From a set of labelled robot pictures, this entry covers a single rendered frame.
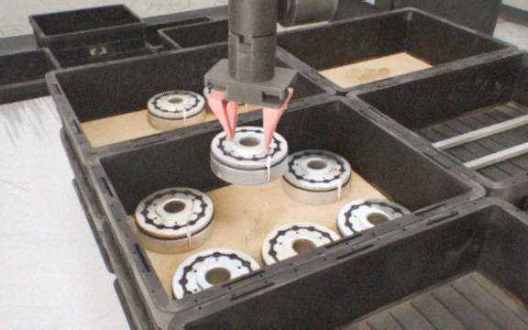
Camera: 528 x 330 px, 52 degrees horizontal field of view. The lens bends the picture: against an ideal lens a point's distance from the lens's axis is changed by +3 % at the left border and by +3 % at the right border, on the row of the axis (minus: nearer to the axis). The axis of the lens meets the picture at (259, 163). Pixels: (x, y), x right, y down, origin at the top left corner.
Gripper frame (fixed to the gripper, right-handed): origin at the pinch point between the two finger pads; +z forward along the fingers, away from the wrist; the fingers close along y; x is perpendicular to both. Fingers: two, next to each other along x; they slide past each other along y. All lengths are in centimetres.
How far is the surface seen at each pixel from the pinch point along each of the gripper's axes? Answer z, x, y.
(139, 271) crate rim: 1.7, 25.5, 2.5
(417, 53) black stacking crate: 8, -64, -19
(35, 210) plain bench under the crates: 25.2, -3.7, 40.9
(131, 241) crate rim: 1.7, 21.9, 5.4
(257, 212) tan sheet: 11.1, 1.2, -1.8
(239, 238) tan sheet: 11.2, 7.2, -1.3
